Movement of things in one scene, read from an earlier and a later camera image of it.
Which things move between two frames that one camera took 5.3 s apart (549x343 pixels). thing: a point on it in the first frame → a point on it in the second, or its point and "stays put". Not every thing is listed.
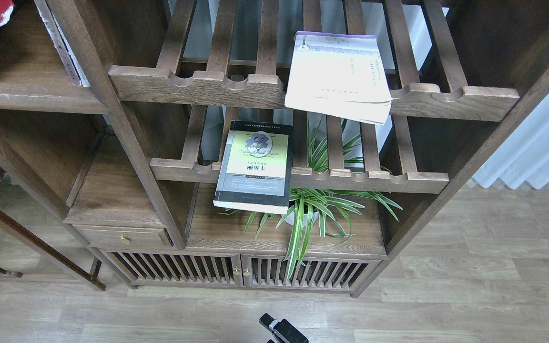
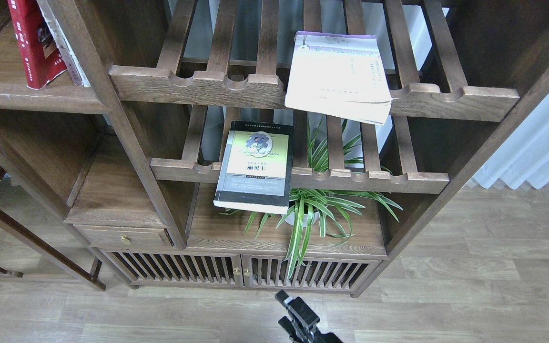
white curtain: [543, 149] stays put
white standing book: [76, 73] stays put
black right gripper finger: [283, 331] → [307, 317]
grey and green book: [254, 170] stays put
